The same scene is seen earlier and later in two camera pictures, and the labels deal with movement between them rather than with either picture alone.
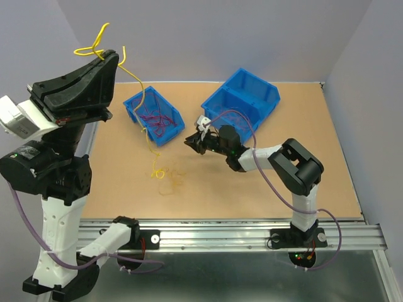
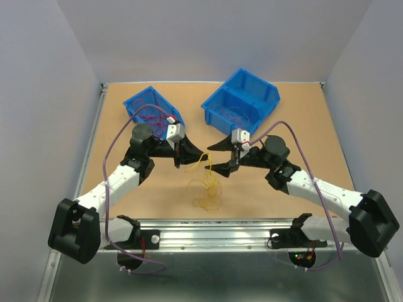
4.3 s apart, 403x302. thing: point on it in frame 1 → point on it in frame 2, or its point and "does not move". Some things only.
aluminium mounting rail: [343, 236] does not move
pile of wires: [170, 179] → [210, 190]
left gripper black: [89, 96] → [186, 152]
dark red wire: [148, 107] does not move
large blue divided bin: [241, 102] does not move
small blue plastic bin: [160, 119] does not move
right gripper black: [194, 141] → [225, 168]
